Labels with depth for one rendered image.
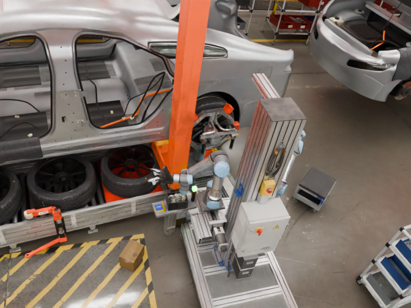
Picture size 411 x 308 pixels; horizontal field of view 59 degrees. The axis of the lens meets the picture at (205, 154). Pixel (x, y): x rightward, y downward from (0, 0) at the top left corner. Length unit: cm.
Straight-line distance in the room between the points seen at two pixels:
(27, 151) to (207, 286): 208
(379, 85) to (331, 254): 246
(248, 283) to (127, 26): 259
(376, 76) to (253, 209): 323
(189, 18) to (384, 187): 381
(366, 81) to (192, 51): 327
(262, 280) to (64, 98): 248
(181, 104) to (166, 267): 171
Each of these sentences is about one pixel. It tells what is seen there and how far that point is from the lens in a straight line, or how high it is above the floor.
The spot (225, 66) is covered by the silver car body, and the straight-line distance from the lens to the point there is 369.
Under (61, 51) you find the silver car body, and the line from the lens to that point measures 328.
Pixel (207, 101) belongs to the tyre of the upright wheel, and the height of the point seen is 118.
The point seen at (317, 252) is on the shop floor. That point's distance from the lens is 437.
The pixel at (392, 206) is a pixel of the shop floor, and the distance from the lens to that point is 536.
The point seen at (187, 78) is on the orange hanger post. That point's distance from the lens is 290.
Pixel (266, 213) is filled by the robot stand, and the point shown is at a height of 123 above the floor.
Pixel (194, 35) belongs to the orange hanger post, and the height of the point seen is 221.
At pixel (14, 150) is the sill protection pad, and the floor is 92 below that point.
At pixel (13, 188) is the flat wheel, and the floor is 50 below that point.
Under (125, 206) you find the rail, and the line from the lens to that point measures 388.
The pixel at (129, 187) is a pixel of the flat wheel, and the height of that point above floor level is 46.
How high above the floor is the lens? 337
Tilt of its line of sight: 43 degrees down
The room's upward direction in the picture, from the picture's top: 10 degrees clockwise
